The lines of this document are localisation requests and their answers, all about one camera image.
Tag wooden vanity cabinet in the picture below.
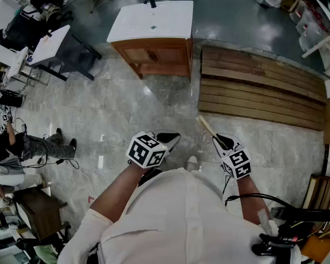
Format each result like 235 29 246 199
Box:
111 37 194 80

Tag black strapped device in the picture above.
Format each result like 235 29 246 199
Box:
251 231 299 257

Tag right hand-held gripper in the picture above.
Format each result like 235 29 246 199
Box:
212 133 252 180

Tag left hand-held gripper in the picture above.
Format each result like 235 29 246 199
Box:
125 129 182 169

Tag white frame table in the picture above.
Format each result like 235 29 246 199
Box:
301 0 330 78

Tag clear plastic water jug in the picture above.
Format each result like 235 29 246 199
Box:
299 23 330 52
295 8 318 34

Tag wooden picture frames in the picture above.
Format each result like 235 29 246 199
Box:
302 174 330 211

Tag small white sink unit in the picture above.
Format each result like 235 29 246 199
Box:
5 47 30 79

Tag person's white shoe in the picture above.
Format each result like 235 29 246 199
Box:
186 155 200 172

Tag white side table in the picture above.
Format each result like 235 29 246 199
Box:
35 31 102 81

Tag person's white shirt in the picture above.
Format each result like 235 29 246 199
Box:
57 167 302 264

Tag black waste bin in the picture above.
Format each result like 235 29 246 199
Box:
0 90 26 108

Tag wooden stick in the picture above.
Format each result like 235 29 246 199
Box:
195 115 228 150

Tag person's left forearm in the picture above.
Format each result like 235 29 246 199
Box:
90 162 152 222

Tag black equipment box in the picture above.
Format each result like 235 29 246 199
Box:
271 206 330 222

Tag wooden plank platform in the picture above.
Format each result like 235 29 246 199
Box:
197 45 328 131

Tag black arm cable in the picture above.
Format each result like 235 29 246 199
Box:
224 192 295 211

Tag white ceramic sink basin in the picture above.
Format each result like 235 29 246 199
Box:
106 0 195 43

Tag person's right forearm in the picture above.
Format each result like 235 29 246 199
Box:
235 174 272 227

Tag dark wooden stool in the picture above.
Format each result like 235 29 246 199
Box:
13 187 72 241

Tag black floor cable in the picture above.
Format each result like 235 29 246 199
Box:
16 158 80 170

